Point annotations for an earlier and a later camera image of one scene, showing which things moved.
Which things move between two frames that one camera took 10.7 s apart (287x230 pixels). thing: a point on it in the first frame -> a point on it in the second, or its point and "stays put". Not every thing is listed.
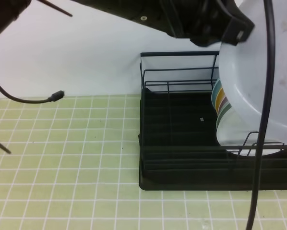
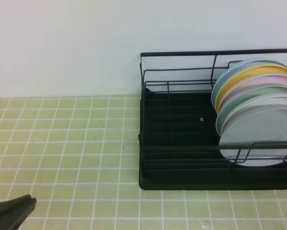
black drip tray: [179, 149] stays put
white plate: [238, 127] -> [257, 105]
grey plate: [243, 73] -> [266, 125]
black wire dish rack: [178, 131] stays put
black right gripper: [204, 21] -> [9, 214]
